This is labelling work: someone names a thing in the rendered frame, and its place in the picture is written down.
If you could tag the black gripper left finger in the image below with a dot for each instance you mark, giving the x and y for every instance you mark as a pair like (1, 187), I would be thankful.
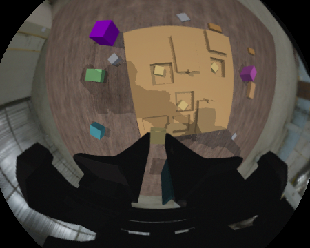
(126, 168)

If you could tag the teal block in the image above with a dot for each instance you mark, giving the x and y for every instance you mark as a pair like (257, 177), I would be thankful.
(97, 130)

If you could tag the light green flat block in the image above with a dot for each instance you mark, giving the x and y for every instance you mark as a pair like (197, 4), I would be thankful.
(95, 75)

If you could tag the tan puzzle board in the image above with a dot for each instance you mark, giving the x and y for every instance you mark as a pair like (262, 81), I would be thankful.
(186, 54)

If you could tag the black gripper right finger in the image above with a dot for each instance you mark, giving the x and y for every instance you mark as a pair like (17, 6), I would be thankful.
(189, 170)

